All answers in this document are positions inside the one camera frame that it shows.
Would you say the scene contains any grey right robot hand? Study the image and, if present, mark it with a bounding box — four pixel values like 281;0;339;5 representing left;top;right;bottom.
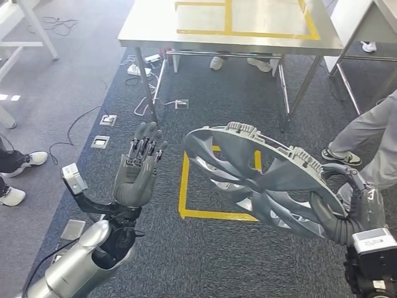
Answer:
309;163;386;246

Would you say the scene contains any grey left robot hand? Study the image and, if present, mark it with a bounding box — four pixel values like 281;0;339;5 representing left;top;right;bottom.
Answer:
112;121;168;208

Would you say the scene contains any silver wheel hubcap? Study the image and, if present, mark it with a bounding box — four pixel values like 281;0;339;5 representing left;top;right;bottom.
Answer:
183;121;348;240

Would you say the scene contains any steel workbench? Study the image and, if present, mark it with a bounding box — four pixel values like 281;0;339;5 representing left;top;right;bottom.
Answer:
118;0;345;132

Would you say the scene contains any yellow tape outline on workbench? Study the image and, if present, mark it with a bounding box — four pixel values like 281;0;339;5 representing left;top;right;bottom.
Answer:
175;0;321;41

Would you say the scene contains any yellow floor tape outline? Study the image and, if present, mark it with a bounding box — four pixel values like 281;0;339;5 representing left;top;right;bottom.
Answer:
178;145;263;223

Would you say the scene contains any steel table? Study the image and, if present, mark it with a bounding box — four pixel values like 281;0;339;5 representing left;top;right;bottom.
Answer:
324;0;397;116

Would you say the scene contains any white desk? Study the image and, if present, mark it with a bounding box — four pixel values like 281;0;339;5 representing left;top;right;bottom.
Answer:
0;0;60;130

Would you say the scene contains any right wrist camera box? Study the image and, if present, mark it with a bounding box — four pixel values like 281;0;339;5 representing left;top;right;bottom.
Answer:
352;227;397;268

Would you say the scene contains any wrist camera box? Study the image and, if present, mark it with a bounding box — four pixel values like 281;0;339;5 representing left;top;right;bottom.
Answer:
60;163;89;196
352;227;397;268

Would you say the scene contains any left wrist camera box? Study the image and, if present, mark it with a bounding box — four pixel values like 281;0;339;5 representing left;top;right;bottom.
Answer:
60;163;89;196

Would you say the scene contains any black floor cable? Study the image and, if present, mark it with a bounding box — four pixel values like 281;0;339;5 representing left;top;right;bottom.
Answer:
48;106;109;165

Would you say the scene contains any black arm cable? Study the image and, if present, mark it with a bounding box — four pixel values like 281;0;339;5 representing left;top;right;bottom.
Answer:
22;236;82;298

